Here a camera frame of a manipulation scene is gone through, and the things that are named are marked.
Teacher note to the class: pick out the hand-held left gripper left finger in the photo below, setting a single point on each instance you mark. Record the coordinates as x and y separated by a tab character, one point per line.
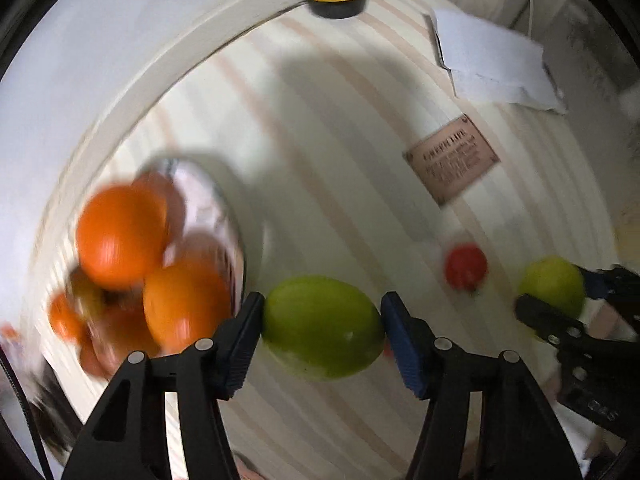
245	345

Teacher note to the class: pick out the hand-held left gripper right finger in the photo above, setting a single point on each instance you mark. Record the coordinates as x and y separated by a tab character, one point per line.
400	345

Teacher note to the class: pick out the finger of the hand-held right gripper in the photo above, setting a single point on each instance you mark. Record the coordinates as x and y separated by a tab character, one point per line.
545	321
595	284

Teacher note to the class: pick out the green apple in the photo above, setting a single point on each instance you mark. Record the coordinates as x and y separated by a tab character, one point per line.
550	282

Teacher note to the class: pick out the medium orange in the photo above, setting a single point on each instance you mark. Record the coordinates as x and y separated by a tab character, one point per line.
187	305

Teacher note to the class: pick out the green mango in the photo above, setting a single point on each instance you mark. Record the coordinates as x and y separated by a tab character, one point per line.
322	327

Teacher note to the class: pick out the brown pear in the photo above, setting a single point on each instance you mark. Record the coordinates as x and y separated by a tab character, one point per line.
86	292
107	350

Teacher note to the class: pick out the metal fruit bowl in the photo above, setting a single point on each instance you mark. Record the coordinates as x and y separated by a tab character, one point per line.
215	210

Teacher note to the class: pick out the large orange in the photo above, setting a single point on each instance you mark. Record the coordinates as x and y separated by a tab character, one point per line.
120	235

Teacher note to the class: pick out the bright orange tangerine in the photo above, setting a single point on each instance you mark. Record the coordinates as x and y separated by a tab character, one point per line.
64	317

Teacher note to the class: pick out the red cherry tomato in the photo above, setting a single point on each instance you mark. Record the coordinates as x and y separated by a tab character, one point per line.
466	266

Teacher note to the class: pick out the brown rectangular label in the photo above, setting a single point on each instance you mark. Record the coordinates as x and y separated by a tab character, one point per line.
452	160

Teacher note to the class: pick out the white paper packet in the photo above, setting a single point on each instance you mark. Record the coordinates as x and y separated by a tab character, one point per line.
495	60

